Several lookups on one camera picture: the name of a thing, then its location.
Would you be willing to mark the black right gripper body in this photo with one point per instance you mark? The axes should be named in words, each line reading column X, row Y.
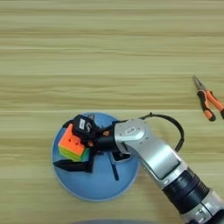
column 105, row 141

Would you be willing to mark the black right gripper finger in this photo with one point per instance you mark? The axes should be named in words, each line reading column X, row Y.
column 69, row 124
column 75, row 166

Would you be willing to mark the colourful puzzle cube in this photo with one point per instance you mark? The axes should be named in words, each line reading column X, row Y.
column 71, row 144

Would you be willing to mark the blue round plate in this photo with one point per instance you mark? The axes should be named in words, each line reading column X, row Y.
column 93, row 186

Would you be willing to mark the orange and black long-nose pliers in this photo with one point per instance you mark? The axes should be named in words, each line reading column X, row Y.
column 205, row 105

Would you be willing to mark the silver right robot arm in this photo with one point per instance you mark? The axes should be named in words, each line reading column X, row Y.
column 157, row 157

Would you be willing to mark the black box with white label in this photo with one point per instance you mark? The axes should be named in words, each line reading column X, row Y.
column 83, row 125

